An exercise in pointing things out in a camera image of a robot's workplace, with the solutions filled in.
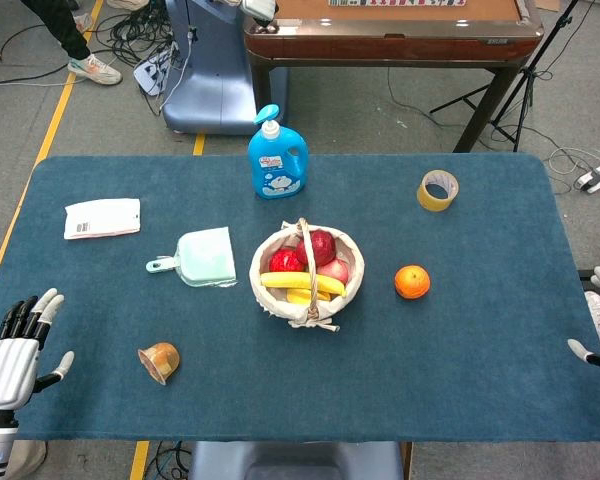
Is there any pink red apple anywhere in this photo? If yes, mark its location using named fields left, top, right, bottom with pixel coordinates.
left=316, top=258, right=350, bottom=288

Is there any mint green dustpan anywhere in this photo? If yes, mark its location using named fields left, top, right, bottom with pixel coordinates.
left=145, top=226, right=238, bottom=289

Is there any brown mahjong table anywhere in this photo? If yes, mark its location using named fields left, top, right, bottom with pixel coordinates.
left=243, top=0, right=545, bottom=154

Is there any woven basket with cloth liner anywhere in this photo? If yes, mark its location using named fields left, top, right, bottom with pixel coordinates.
left=249, top=217, right=367, bottom=334

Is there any black tripod stand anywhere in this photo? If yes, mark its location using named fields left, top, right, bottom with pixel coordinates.
left=429, top=0, right=581, bottom=153

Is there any blue detergent pump bottle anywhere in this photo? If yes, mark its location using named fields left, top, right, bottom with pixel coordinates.
left=247, top=103, right=310, bottom=200

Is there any bright red apple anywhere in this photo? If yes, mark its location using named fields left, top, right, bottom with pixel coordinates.
left=268, top=248, right=306, bottom=274

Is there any brown pudding cup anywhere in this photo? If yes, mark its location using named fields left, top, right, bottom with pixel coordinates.
left=137, top=341, right=181, bottom=386

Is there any person leg in black trousers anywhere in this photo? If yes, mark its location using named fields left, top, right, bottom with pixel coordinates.
left=20, top=0, right=92, bottom=62

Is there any orange fruit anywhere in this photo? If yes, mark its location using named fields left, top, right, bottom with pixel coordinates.
left=394, top=265, right=432, bottom=301

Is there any blue grey robot torso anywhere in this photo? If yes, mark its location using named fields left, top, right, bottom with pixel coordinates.
left=187, top=440, right=406, bottom=480

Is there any blue table cloth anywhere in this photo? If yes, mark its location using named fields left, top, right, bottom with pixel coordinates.
left=0, top=153, right=600, bottom=443

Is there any short yellow banana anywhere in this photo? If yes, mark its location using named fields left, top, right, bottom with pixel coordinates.
left=285, top=288, right=332, bottom=306

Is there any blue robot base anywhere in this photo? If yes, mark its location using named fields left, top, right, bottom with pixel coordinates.
left=160, top=0, right=290, bottom=136

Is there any white power strip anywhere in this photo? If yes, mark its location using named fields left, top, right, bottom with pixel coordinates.
left=573, top=159, right=600, bottom=194

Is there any dark red apple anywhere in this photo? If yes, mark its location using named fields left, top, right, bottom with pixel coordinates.
left=295, top=229, right=337, bottom=267

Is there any long yellow banana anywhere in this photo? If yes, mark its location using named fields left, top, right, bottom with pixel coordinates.
left=260, top=271, right=348, bottom=298

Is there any white paper packet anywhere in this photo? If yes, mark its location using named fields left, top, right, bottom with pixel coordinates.
left=63, top=197, right=142, bottom=241

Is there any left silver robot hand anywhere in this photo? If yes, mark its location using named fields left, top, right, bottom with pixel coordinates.
left=0, top=287, right=76, bottom=412

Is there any black cable bundle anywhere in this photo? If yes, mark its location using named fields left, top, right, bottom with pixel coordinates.
left=87, top=0, right=191, bottom=116

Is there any white sneaker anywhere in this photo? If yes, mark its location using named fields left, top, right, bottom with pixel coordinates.
left=67, top=53, right=124, bottom=86

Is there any yellow tape roll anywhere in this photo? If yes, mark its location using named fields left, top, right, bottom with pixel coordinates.
left=416, top=169, right=460, bottom=213

